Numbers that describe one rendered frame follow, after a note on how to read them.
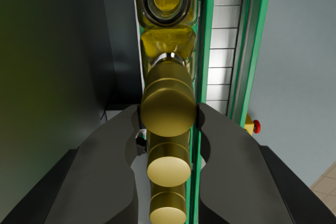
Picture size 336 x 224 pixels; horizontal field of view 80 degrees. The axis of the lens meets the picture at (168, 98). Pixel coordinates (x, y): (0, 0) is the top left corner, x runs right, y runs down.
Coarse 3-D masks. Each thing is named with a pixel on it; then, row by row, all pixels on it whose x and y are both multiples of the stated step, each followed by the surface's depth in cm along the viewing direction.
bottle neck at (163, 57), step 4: (168, 52) 18; (160, 56) 17; (164, 56) 17; (168, 56) 17; (172, 56) 17; (176, 56) 17; (156, 60) 17; (160, 60) 16; (164, 60) 16; (168, 60) 16; (172, 60) 16; (176, 60) 16; (180, 60) 17; (180, 64) 16; (184, 64) 18
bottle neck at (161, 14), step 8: (144, 0) 11; (152, 0) 14; (184, 0) 11; (144, 8) 12; (152, 8) 13; (176, 8) 14; (184, 8) 12; (152, 16) 12; (160, 16) 12; (168, 16) 12; (176, 16) 12; (184, 16) 12; (160, 24) 12; (168, 24) 12
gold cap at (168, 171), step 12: (156, 144) 16; (168, 144) 15; (180, 144) 16; (156, 156) 15; (168, 156) 14; (180, 156) 15; (156, 168) 15; (168, 168) 15; (180, 168) 15; (156, 180) 16; (168, 180) 16; (180, 180) 16
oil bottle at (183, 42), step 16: (144, 32) 20; (160, 32) 19; (176, 32) 19; (192, 32) 19; (144, 48) 18; (160, 48) 18; (176, 48) 18; (192, 48) 18; (144, 64) 19; (192, 64) 19; (144, 80) 20; (192, 80) 20
